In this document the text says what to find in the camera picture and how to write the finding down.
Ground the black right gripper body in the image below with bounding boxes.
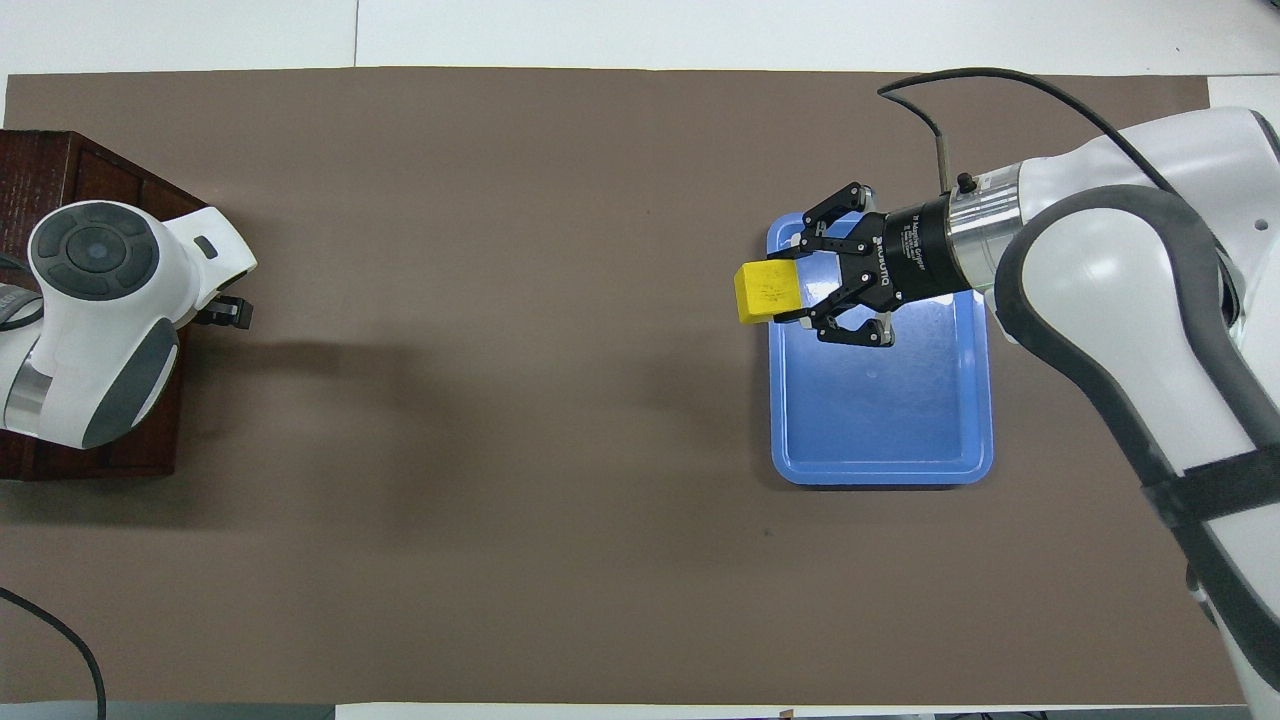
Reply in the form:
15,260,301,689
858,195,971,311

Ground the yellow cube block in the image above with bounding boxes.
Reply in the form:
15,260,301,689
733,260,804,326

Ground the blue plastic tray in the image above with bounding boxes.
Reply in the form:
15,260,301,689
766,211,995,488

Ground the dark wooden cabinet housing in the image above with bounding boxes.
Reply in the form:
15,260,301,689
0,130,208,483

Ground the brown paper table mat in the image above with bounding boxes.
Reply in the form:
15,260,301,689
0,66,1273,707

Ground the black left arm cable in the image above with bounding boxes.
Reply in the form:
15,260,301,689
0,585,108,720

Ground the black right arm strap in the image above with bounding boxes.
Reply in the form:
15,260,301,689
1140,445,1280,531

